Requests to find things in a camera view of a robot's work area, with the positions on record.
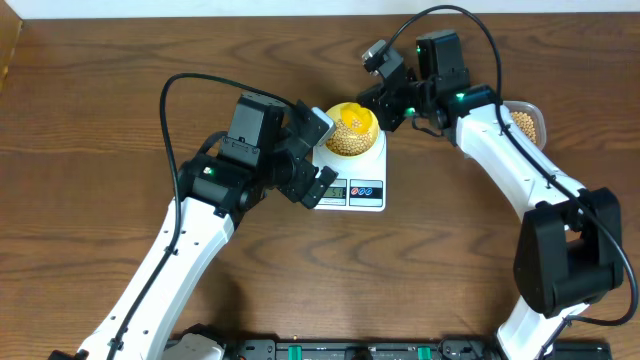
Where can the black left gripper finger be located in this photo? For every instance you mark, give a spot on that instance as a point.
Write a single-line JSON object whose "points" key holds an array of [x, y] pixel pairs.
{"points": [[304, 126], [318, 186]]}

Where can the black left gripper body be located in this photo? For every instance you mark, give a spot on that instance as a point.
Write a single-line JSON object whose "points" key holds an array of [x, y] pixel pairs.
{"points": [[303, 172]]}

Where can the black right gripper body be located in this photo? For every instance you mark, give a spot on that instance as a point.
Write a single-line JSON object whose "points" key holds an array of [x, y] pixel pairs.
{"points": [[408, 100]]}

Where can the yellow plastic measuring scoop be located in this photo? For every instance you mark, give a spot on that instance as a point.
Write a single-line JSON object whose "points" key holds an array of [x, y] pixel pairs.
{"points": [[351, 111]]}

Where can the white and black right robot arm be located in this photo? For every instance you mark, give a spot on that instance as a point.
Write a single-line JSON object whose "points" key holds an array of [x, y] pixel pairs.
{"points": [[568, 254]]}

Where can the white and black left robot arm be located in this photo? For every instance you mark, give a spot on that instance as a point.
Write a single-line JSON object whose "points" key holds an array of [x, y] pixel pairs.
{"points": [[266, 147]]}

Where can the white digital kitchen scale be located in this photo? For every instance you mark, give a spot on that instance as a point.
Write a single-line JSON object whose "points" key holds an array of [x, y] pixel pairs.
{"points": [[361, 182]]}

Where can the pale yellow bowl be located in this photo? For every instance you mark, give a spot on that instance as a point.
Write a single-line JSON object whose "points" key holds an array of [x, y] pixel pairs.
{"points": [[334, 113]]}

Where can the soybeans in yellow bowl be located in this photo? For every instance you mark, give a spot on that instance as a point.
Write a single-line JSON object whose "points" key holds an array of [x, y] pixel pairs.
{"points": [[345, 142]]}

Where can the soybeans in container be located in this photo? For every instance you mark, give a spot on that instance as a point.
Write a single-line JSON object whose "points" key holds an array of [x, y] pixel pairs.
{"points": [[526, 124]]}

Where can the clear plastic container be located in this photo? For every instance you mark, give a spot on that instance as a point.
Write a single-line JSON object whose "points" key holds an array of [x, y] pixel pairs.
{"points": [[533, 111]]}

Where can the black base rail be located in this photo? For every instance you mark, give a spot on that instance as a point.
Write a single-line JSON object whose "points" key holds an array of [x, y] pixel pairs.
{"points": [[193, 346]]}

